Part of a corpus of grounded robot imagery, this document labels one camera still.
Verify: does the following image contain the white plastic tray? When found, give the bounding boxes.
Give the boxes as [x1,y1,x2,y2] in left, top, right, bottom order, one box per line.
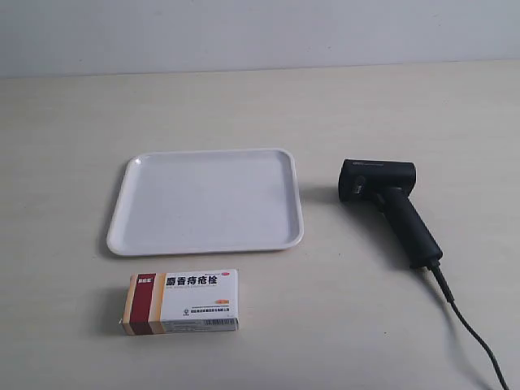
[106,148,304,257]

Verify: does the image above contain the white red medicine box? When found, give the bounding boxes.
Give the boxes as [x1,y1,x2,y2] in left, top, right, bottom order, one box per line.
[119,269,239,336]

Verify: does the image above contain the black handheld barcode scanner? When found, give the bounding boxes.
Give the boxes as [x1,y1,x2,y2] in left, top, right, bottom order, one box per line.
[337,158,444,271]

